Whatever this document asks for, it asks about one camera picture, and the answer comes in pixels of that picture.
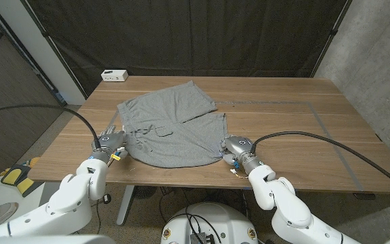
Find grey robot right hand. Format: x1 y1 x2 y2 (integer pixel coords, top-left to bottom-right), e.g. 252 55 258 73
220 135 263 174

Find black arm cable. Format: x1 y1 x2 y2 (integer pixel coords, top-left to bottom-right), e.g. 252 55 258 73
251 131 390 196
0 104 101 149

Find black backdrop curtain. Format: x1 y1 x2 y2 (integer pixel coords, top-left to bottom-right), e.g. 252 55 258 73
25 0 351 98

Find brown wooden door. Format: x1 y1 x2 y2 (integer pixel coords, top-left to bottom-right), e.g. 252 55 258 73
0 0 64 179

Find black round fan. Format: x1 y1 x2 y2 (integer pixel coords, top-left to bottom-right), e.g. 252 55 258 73
133 185 158 199

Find black power adapter with cord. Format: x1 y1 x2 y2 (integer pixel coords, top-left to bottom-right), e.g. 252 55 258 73
95 193 112 235

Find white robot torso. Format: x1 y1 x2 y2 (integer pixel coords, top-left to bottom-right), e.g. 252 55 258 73
160 202 259 244

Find white power strip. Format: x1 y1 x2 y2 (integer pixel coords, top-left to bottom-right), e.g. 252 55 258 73
100 69 129 83

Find yellow and black pad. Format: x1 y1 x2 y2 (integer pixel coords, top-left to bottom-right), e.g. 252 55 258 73
0 157 43 197

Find white table leg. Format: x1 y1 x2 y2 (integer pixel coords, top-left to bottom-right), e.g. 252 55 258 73
116 185 135 226

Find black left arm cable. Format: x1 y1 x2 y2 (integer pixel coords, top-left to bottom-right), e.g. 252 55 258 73
0 104 101 149

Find white floor platform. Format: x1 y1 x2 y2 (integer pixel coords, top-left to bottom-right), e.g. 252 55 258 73
0 176 70 237

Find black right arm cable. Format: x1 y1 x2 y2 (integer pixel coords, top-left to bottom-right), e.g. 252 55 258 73
251 131 390 196

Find black backdrop stand pole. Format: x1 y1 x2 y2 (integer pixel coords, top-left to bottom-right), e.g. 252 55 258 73
20 0 89 99
309 0 353 78

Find grey cotton shorts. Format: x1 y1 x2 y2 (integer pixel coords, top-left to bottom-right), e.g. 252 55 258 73
116 80 229 169

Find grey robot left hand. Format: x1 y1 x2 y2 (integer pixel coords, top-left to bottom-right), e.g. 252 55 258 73
89 125 129 163

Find white door frame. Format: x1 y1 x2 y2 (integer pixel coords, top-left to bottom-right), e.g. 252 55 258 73
0 0 87 106

